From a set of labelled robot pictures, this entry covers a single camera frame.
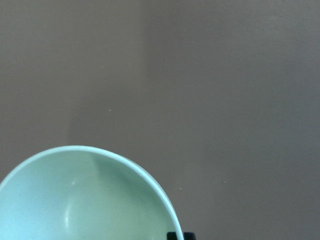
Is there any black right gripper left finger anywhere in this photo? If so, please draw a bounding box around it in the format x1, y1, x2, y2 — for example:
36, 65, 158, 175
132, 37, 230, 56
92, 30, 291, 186
166, 232, 177, 240

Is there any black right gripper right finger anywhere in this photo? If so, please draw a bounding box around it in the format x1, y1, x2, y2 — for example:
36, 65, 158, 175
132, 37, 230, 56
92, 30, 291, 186
183, 232, 196, 240

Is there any mint green bowl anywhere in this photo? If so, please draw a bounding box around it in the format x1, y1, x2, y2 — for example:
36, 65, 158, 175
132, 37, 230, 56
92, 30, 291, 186
0, 145, 184, 240

